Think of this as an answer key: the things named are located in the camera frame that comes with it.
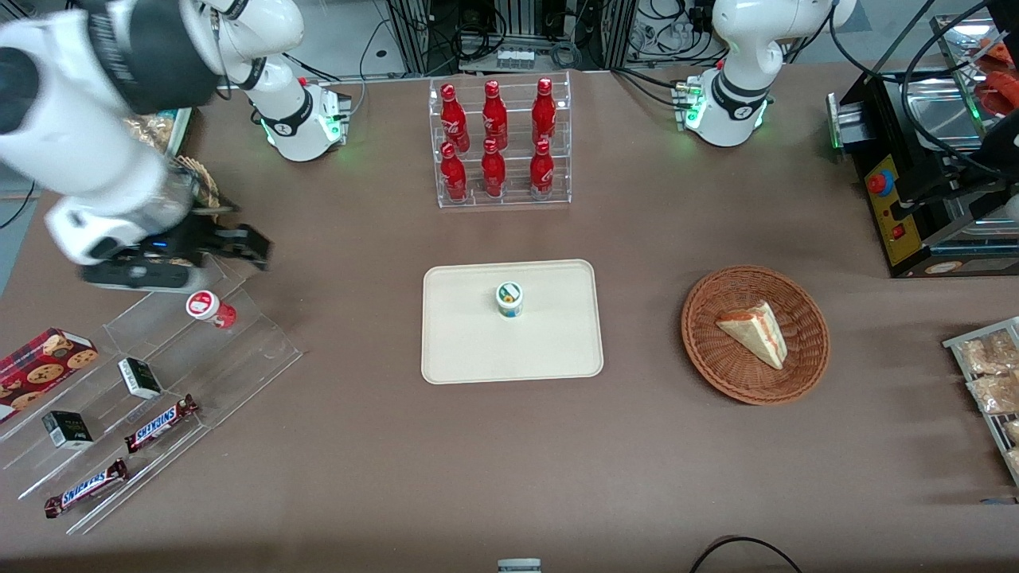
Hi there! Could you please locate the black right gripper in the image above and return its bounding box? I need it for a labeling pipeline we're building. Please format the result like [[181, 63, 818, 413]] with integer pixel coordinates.
[[118, 213, 274, 274]]

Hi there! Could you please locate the red gum bottle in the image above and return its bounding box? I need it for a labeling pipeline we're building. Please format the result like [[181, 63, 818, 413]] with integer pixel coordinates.
[[185, 290, 238, 330]]

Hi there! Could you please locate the beige plastic tray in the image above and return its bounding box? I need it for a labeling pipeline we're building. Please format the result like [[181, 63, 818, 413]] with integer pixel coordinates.
[[420, 259, 605, 386]]

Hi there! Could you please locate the tray of bagged snacks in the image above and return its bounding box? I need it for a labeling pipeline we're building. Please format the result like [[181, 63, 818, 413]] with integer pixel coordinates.
[[943, 316, 1019, 487]]

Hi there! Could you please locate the clear acrylic stepped stand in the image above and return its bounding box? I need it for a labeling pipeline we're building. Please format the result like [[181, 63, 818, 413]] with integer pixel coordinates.
[[0, 263, 304, 536]]

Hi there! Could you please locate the white plastic bin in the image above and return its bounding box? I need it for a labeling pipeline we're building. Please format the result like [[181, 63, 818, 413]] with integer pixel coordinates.
[[126, 107, 193, 158]]

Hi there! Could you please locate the clear snack bag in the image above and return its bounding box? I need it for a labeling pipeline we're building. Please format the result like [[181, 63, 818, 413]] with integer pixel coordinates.
[[127, 114, 174, 150]]

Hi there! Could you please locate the small black box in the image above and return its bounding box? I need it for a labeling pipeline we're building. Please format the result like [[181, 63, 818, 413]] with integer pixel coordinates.
[[117, 357, 163, 400], [41, 410, 94, 451]]

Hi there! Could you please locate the Snickers bar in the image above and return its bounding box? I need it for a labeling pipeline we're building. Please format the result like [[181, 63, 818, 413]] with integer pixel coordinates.
[[44, 458, 129, 519], [124, 395, 200, 454]]

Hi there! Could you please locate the red cola bottle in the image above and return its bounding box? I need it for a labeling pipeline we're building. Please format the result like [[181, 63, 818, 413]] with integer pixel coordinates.
[[529, 138, 556, 201], [480, 138, 508, 199], [531, 77, 558, 146], [439, 83, 471, 154], [481, 80, 510, 152], [439, 142, 469, 203]]

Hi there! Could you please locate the red cookie box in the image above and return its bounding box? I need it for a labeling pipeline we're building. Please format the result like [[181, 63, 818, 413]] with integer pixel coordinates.
[[0, 327, 100, 423]]

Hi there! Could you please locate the clear acrylic bottle rack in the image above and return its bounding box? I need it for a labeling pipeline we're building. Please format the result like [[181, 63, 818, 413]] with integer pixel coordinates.
[[428, 71, 573, 210]]

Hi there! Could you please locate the brown wicker basket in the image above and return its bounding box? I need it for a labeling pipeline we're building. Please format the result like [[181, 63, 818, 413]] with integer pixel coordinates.
[[681, 264, 831, 407]]

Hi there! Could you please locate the wrapped triangle sandwich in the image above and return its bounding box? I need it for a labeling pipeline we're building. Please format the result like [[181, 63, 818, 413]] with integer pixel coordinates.
[[715, 299, 789, 371]]

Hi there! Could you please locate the black sealing machine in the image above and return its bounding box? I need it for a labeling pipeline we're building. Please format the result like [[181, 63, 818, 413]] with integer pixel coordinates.
[[826, 12, 1019, 279]]

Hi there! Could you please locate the clear bag of pastries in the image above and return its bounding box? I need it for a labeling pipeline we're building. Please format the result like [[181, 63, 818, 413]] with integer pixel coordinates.
[[966, 372, 1019, 415], [958, 329, 1019, 376]]

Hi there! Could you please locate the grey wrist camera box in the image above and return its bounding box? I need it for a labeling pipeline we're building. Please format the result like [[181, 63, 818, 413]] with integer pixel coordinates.
[[79, 260, 210, 294]]

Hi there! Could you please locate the black cable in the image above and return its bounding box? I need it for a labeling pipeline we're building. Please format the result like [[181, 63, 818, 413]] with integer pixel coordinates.
[[688, 536, 806, 573]]

